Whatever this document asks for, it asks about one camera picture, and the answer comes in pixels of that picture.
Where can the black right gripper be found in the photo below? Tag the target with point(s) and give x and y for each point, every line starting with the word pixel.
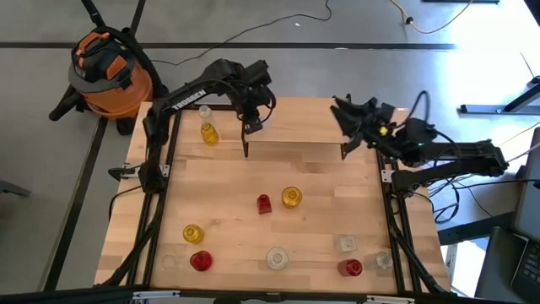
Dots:
pixel 377 124

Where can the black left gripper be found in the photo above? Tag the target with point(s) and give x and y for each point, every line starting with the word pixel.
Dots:
pixel 255 101

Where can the yellow tall bottle vase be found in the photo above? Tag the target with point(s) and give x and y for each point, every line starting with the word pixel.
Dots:
pixel 209 136

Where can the clear tall slim glass vase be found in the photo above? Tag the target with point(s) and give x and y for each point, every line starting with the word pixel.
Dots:
pixel 205 112

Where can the red square glass vase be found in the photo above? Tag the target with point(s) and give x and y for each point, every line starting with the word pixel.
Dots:
pixel 264 205

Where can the yellow wide ribbed vase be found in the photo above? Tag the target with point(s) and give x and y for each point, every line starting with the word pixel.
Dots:
pixel 291 197

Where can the yellow small ribbed vase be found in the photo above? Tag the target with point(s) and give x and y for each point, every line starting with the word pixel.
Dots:
pixel 193 234

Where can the clear square glass vase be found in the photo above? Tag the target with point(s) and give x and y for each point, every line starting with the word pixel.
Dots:
pixel 346 244

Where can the clear wide round glass vase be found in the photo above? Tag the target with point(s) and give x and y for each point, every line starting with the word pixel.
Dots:
pixel 277 258

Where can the red round glass vase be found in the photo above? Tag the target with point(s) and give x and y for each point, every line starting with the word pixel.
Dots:
pixel 201 261

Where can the clear textured glass vase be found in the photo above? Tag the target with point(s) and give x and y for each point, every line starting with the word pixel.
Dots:
pixel 384 260

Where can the red tall glass vase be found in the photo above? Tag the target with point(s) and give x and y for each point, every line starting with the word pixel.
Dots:
pixel 350 267

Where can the clear small glass vase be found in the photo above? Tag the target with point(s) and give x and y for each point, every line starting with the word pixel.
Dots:
pixel 169 262

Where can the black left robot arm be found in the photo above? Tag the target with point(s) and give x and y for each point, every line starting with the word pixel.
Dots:
pixel 185 100

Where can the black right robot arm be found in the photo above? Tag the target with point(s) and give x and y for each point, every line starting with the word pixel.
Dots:
pixel 455 158

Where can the wooden shelf with black legs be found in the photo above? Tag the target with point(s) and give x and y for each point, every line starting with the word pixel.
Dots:
pixel 304 122

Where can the black desk foot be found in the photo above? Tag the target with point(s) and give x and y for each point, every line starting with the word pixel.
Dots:
pixel 485 109

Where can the orange and black shop vacuum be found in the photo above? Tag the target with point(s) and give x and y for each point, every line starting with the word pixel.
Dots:
pixel 118 93

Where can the black desk beam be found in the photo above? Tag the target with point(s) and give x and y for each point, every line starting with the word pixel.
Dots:
pixel 472 230

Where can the grey monitor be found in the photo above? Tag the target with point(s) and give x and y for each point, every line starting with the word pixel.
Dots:
pixel 529 202

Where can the black floor tape strip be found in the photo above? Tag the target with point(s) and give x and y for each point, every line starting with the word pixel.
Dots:
pixel 71 219

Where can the black keyboard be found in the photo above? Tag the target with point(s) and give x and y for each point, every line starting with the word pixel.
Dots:
pixel 531 270

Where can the grey chair leg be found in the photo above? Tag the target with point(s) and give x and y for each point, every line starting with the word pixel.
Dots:
pixel 12 188

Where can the black aluminium table frame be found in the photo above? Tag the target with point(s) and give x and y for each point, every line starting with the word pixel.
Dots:
pixel 395 270

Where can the silver frame bracket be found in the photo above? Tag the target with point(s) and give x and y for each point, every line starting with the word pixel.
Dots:
pixel 156 294
pixel 388 300

